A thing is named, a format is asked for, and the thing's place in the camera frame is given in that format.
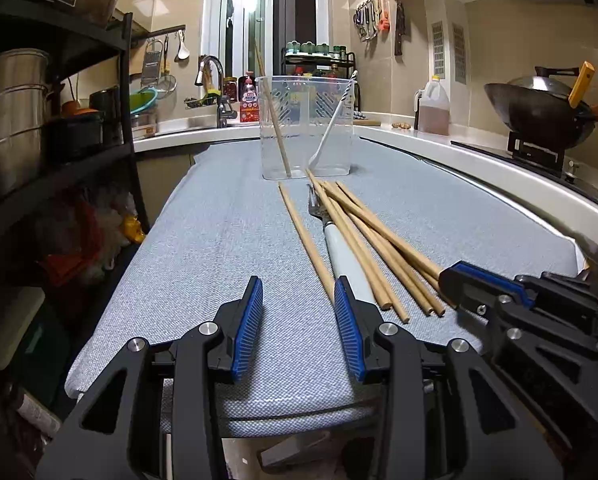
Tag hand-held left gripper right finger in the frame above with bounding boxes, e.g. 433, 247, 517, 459
333, 275, 564, 480

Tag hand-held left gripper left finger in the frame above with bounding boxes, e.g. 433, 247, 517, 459
35, 275, 264, 480

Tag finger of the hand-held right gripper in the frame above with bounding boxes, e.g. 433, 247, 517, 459
438, 261, 598, 461
514, 271, 598, 322

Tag pile of chopsticks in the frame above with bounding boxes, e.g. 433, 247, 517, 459
305, 169, 460, 323

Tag wooden chopstick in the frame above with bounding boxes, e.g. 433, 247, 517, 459
253, 42, 293, 179
278, 182, 336, 305

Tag clear plastic container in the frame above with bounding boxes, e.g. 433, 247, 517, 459
255, 75, 357, 181

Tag grey-blue woven mat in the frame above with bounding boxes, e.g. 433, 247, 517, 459
64, 137, 580, 438

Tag black gas stove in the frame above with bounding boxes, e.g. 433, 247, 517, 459
451, 130, 598, 203

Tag yellow toy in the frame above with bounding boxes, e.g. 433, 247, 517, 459
122, 215, 146, 245

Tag black wok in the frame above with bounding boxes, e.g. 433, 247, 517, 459
484, 82, 598, 151

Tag cooking oil jug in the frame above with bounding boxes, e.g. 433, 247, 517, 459
418, 76, 452, 136

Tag white spoon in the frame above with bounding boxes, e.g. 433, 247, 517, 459
306, 71, 359, 170

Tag red plastic bag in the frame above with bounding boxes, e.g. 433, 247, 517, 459
42, 200, 105, 286

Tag steel sink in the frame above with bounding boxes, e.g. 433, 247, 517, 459
134, 114, 221, 137

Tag chrome faucet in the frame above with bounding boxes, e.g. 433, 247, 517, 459
195, 55, 235, 128

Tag red detergent bottle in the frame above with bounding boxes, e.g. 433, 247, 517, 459
237, 72, 261, 125

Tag white vent grille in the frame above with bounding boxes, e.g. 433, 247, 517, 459
431, 21, 445, 81
453, 24, 467, 85

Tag steel bowl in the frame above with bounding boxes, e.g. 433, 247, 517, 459
132, 110, 159, 132

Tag green plastic basin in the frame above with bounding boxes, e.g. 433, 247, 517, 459
130, 87, 158, 116

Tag black metal shelf rack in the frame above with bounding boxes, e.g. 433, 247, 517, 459
0, 0, 152, 480

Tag black cylinder container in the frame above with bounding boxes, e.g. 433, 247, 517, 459
90, 87, 122, 146

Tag black spice rack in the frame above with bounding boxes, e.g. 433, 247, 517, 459
281, 47, 362, 112

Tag black pot with orange lid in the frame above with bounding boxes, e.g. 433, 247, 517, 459
46, 101, 105, 163

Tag cleaver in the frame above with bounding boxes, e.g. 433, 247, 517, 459
394, 1, 406, 57

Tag metal grater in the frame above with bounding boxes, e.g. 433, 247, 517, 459
142, 40, 162, 86

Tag row of green-lid spice jars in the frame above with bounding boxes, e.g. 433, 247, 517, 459
285, 40, 347, 58

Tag black hanging kitchen tools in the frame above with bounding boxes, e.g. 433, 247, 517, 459
353, 1, 380, 43

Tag small wooden board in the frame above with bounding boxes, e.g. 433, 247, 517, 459
129, 45, 147, 77

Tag large steel pot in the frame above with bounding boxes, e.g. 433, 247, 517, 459
0, 49, 52, 196

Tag white-framed window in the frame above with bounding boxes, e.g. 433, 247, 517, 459
201, 0, 350, 106

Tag brown jar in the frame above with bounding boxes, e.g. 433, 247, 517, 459
79, 0, 119, 28

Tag white-handled fork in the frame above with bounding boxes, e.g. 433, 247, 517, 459
306, 185, 377, 308

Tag yellow-handled spatula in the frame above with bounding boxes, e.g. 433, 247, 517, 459
569, 61, 596, 108

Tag wire mesh strainer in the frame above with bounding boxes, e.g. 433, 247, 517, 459
156, 35, 177, 98

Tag black wall shelf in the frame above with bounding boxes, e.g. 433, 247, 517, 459
129, 24, 186, 48

